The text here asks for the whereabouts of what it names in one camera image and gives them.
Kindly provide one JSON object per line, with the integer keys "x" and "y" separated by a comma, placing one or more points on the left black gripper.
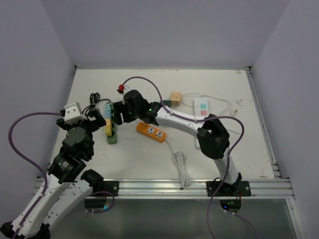
{"x": 99, "y": 121}

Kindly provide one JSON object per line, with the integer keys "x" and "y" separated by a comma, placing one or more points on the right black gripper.
{"x": 118, "y": 108}

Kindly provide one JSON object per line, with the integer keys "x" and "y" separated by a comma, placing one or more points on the green power strip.
{"x": 113, "y": 139}

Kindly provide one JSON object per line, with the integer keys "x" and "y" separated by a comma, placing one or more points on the orange power strip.
{"x": 151, "y": 132}

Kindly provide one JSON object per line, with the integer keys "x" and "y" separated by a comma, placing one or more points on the wooden beige cube plug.
{"x": 175, "y": 99}

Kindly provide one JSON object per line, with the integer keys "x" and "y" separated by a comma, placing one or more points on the white power strip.
{"x": 201, "y": 106}

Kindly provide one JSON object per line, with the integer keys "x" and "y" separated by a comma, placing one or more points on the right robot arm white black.
{"x": 211, "y": 134}

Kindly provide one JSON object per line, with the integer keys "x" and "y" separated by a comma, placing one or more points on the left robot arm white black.
{"x": 51, "y": 202}

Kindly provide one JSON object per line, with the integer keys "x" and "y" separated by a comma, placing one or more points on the light cyan plug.
{"x": 107, "y": 108}

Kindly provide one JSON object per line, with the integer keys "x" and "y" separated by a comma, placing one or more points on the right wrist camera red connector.
{"x": 123, "y": 89}

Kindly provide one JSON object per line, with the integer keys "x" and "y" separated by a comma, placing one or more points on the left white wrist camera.
{"x": 73, "y": 113}

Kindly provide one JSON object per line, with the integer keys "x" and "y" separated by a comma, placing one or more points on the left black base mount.
{"x": 104, "y": 186}

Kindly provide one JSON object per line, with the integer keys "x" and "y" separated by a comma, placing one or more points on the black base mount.
{"x": 104, "y": 186}
{"x": 239, "y": 188}

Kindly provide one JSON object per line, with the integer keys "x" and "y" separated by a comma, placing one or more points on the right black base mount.
{"x": 239, "y": 188}

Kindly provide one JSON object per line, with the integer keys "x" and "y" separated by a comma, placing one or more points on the aluminium front rail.
{"x": 170, "y": 189}

